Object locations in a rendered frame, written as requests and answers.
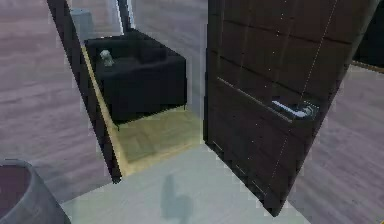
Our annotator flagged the small grey figurine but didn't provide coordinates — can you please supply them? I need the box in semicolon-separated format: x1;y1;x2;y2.
99;49;115;68

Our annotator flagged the pale grey box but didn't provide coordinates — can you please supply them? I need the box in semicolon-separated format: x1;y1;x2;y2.
70;7;96;42

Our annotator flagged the grey round bin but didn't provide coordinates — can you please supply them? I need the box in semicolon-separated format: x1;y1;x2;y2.
0;159;72;224

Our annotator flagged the silver door handle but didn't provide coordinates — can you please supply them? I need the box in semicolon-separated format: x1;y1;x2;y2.
271;99;320;120

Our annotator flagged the black sofa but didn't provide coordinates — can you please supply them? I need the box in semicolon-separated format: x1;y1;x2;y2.
83;29;188;124

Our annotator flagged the dark brown room door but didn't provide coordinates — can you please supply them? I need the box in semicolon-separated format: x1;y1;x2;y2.
203;0;381;218

